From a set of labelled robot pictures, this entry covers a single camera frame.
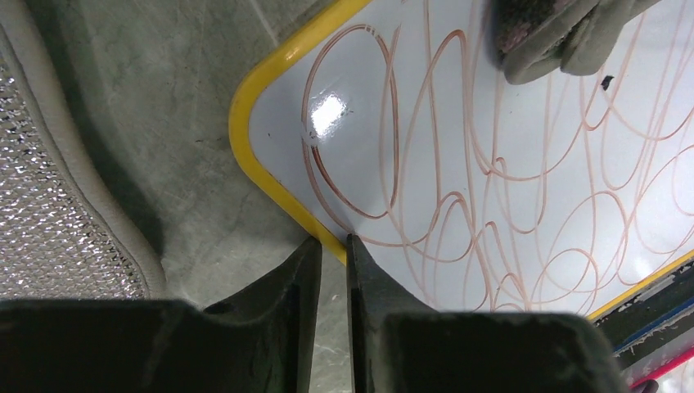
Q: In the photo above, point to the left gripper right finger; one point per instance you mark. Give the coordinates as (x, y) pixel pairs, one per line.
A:
(400, 344)

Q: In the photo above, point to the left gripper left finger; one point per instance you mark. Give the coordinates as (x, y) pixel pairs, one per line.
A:
(257, 340)

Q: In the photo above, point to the yellow framed whiteboard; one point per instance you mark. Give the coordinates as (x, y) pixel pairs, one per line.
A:
(392, 121)

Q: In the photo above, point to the dark brown scrubbing pad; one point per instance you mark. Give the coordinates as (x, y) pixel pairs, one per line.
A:
(534, 38)

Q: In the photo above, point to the grey scrubbing pad left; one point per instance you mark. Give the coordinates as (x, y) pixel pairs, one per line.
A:
(63, 235)

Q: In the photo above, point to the red white tray edge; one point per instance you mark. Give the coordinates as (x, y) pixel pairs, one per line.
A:
(675, 376)

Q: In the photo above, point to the black aluminium base frame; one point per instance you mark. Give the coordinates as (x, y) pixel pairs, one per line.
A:
(653, 327)

